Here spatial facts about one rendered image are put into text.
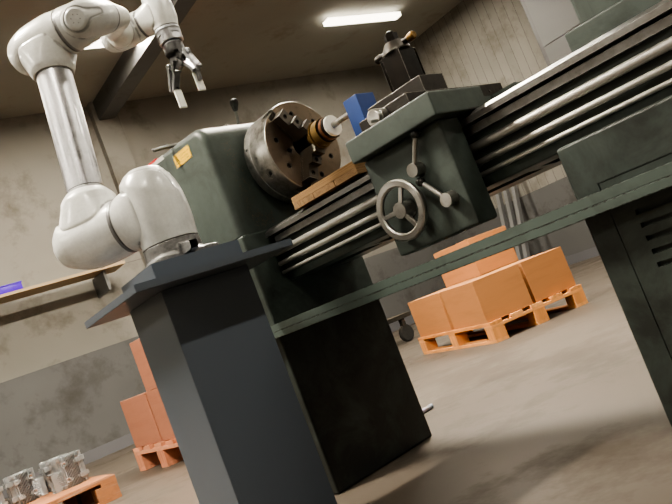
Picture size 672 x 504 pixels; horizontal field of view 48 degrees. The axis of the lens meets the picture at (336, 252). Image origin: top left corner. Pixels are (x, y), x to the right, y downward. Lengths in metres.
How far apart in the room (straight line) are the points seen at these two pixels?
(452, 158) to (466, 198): 0.10
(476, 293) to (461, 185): 2.97
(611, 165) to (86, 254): 1.32
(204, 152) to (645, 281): 1.45
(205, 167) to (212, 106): 7.73
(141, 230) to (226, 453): 0.61
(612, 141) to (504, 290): 3.27
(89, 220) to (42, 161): 7.10
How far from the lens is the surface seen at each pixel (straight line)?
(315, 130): 2.39
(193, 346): 1.86
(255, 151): 2.44
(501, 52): 10.59
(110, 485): 4.60
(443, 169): 1.80
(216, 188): 2.46
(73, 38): 2.32
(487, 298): 4.75
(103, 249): 2.07
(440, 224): 1.83
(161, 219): 1.97
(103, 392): 8.66
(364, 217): 2.16
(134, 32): 2.84
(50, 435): 8.50
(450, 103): 1.81
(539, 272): 4.98
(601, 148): 1.62
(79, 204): 2.11
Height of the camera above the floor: 0.53
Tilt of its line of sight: 4 degrees up
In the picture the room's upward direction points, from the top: 21 degrees counter-clockwise
